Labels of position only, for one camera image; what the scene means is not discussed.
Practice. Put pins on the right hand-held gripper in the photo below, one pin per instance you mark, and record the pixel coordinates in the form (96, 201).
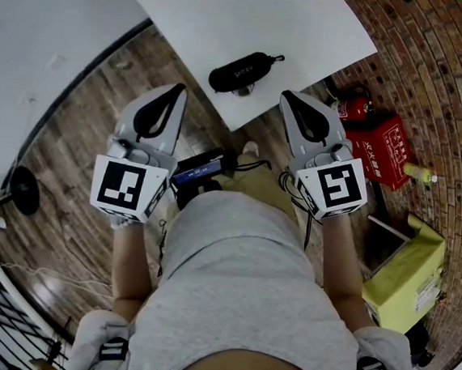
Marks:
(336, 186)

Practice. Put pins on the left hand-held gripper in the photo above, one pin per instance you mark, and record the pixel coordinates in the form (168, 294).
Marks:
(121, 186)

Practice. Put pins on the black glasses case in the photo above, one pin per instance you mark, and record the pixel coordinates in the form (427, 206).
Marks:
(237, 73)

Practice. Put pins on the person's left forearm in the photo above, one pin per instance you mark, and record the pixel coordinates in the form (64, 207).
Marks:
(129, 268)

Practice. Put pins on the person's right forearm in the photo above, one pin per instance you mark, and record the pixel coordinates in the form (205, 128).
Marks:
(342, 272)

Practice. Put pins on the red fire extinguisher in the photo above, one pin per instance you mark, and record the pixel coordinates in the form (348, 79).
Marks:
(354, 106)

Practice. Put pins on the black device with blue label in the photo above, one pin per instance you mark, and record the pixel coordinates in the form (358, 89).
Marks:
(200, 169)

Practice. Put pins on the person's right white shoe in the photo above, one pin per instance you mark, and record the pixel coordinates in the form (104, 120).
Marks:
(251, 149)

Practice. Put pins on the red fire equipment box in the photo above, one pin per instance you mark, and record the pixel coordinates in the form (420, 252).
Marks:
(380, 150)

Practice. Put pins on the person's khaki trousers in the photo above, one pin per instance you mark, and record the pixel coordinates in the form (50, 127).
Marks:
(263, 183)

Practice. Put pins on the black waist pouch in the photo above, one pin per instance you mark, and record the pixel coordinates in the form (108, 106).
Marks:
(197, 195)

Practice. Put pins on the small clear glass cup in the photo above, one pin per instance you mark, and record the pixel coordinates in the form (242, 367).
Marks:
(242, 91)

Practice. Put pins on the yellow-green drink bottle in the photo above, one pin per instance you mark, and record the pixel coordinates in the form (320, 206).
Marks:
(419, 172)

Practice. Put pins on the white table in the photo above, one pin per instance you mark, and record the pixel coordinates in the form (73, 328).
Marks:
(271, 21)

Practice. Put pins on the black round stand base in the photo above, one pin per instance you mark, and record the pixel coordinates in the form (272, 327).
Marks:
(25, 190)

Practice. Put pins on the person's grey t-shirt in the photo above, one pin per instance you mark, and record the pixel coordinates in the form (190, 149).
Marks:
(238, 282)

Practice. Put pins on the yellow-green cardboard box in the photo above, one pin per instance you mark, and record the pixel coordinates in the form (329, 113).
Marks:
(405, 278)

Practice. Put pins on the white metal frame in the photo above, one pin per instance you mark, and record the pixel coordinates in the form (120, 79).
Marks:
(391, 232)

